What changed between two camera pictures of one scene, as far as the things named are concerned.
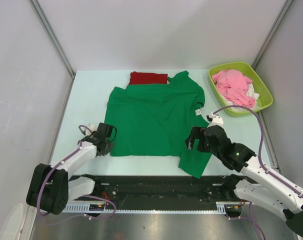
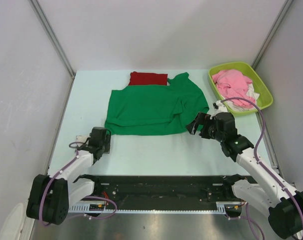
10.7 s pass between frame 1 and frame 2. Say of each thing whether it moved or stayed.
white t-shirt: stayed
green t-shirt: moved
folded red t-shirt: stayed
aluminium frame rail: stayed
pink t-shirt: stayed
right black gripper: moved
